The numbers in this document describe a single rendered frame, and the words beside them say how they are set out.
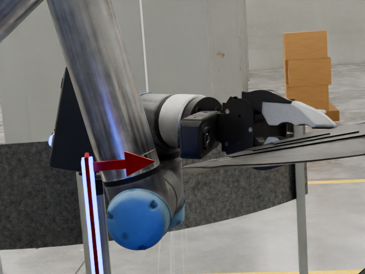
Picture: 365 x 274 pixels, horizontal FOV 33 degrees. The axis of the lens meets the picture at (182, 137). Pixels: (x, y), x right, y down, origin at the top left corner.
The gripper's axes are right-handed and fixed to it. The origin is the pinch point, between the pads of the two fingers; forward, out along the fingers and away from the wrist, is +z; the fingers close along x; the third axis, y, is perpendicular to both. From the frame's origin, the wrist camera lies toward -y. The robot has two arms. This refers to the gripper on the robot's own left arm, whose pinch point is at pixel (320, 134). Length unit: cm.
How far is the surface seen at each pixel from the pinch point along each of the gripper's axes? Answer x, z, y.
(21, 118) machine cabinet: 37, -575, 291
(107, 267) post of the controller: 28, -51, 10
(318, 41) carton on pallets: -61, -444, 660
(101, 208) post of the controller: 17, -51, 9
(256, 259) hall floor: 96, -184, 217
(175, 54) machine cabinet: -34, -441, 395
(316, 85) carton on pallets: -2, -447, 664
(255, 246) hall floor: 94, -199, 235
